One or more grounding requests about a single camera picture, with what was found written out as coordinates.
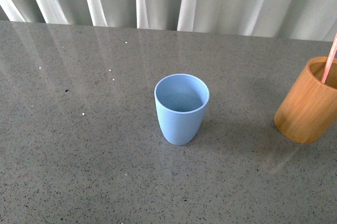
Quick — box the round bamboo chopstick holder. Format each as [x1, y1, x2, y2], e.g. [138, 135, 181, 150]
[274, 56, 336, 144]

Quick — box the pink chopstick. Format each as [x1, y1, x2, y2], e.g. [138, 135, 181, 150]
[321, 34, 337, 84]

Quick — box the white pleated curtain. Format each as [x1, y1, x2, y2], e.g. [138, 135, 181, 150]
[1, 0, 336, 41]

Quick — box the light blue plastic cup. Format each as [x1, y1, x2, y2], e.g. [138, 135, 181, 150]
[154, 73, 210, 145]

